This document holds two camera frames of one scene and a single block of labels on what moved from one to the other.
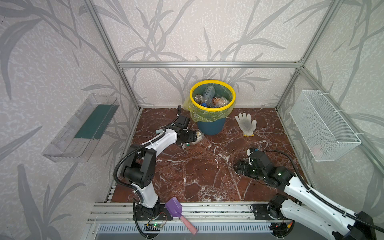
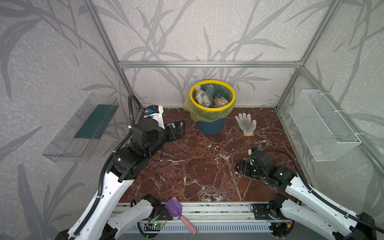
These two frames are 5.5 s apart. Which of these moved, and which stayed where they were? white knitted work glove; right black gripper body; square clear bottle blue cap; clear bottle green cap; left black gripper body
Moved: left black gripper body; clear bottle green cap
Stayed: white knitted work glove; square clear bottle blue cap; right black gripper body
